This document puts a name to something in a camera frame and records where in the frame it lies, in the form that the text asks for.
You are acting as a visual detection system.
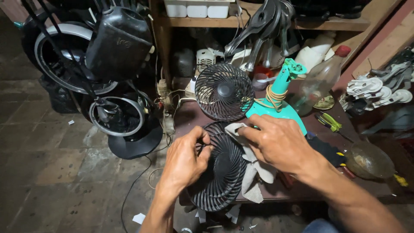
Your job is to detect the pink cup with red lid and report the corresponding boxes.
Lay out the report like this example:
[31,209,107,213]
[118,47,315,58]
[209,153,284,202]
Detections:
[252,66,276,91]

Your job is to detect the white vented motor cover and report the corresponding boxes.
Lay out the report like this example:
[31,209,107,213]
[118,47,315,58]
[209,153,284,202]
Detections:
[196,49,217,72]

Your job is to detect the wooden shelf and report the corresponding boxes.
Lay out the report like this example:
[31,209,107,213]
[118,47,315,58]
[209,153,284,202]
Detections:
[150,0,371,88]

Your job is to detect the bunch of grey fan blades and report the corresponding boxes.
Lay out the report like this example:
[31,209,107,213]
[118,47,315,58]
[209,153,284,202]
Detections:
[224,0,296,72]

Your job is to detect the black plastic bag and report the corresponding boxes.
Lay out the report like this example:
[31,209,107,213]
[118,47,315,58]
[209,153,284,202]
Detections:
[38,75,82,114]

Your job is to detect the black fan motor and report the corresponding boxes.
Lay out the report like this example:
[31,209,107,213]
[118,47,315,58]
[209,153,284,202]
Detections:
[173,49,196,78]

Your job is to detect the clear bottle with red cap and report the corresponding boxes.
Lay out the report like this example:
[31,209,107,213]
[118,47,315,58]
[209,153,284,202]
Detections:
[291,45,352,117]

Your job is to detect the person's blue jeans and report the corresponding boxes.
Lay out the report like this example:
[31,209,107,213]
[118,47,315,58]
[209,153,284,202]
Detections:
[302,218,341,233]

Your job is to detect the green-handled pliers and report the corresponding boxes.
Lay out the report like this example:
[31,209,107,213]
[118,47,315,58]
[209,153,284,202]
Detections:
[315,112,354,143]

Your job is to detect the person's right hand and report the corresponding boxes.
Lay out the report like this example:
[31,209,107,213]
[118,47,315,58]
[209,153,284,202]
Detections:
[238,114,328,177]

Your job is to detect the clear glass bowl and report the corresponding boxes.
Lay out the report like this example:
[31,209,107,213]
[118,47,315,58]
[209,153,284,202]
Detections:
[344,141,396,180]

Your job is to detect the wooden planks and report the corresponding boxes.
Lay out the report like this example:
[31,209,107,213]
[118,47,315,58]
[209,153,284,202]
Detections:
[352,10,414,79]

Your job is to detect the black fabric glove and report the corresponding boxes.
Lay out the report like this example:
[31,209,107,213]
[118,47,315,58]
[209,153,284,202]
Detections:
[306,132,347,167]

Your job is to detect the black round fan base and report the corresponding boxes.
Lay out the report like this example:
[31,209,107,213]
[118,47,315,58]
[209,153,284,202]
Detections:
[107,122,163,160]

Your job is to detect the white cleaning cloth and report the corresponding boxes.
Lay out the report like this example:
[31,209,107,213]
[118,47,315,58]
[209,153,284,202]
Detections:
[225,123,279,204]

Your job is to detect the yellow small tool handle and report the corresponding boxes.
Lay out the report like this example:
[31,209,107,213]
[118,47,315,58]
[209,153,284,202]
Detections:
[394,174,409,187]

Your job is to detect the heap of white fan parts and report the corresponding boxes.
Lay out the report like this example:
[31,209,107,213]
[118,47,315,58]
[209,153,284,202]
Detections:
[339,48,414,114]

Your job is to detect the black fan motor housing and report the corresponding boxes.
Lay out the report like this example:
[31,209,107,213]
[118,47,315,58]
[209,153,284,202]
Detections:
[85,6,153,82]

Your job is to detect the beige coiled power cable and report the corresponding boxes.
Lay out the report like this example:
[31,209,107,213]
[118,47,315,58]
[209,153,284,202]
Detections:
[255,85,288,113]

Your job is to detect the small patterned dish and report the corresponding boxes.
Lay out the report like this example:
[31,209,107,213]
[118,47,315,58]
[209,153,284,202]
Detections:
[313,95,335,110]

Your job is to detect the teal fan stand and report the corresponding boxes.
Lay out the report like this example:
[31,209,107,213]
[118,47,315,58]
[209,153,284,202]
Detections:
[246,58,308,136]

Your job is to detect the white plastic container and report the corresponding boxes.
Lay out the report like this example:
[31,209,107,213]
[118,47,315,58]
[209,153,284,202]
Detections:
[164,0,188,18]
[208,1,231,19]
[187,1,208,19]

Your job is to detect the red and yellow handled tool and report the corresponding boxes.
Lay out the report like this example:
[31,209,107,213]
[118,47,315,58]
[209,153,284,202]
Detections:
[336,152,357,179]

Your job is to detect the black round fan grill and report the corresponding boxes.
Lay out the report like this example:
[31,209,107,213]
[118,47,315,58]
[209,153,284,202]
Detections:
[195,63,255,122]
[187,121,249,212]

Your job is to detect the person's left hand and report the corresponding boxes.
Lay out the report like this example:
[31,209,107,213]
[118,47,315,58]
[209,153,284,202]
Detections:
[161,126,215,195]

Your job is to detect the black floor cable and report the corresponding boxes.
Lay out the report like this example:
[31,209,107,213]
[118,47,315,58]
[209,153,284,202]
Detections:
[120,155,152,233]

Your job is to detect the small fan with silver ring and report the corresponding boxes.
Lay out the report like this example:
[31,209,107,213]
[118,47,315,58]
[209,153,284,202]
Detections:
[89,96,146,137]

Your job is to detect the beige power strip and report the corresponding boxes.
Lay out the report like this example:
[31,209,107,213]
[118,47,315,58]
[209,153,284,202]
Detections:
[157,79,173,111]

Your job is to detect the large fan with silver ring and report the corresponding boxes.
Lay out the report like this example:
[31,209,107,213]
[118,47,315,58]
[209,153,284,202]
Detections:
[34,22,119,95]

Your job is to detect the dark grey fan blade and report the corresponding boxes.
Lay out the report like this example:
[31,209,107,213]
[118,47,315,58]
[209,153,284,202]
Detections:
[362,106,414,135]

